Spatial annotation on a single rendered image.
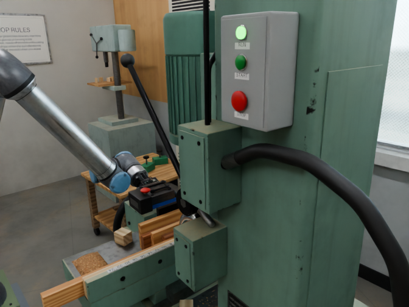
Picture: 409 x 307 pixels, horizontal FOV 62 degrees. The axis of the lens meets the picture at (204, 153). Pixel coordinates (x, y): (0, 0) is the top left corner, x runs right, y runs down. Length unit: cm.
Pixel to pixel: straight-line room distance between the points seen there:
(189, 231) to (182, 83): 33
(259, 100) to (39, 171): 363
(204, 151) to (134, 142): 269
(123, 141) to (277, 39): 278
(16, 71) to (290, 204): 92
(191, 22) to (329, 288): 60
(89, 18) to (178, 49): 328
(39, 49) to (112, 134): 121
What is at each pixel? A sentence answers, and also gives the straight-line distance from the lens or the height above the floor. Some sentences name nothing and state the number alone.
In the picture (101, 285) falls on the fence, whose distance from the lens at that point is 84.
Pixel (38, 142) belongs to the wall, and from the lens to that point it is 393.
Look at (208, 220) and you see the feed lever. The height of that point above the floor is 110.
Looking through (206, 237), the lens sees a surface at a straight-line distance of 69.
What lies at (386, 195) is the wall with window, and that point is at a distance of 219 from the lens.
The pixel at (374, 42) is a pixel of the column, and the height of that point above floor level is 144.
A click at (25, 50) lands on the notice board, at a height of 138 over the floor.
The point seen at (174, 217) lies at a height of 96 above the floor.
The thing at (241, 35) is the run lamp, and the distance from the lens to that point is 50.
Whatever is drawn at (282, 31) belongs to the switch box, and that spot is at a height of 146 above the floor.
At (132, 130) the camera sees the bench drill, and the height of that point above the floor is 66.
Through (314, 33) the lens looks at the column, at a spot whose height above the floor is 145.
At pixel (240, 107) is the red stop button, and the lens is 50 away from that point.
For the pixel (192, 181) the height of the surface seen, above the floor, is 120.
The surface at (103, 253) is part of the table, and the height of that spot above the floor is 90.
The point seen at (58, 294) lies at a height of 93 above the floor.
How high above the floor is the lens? 145
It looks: 19 degrees down
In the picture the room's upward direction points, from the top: 1 degrees counter-clockwise
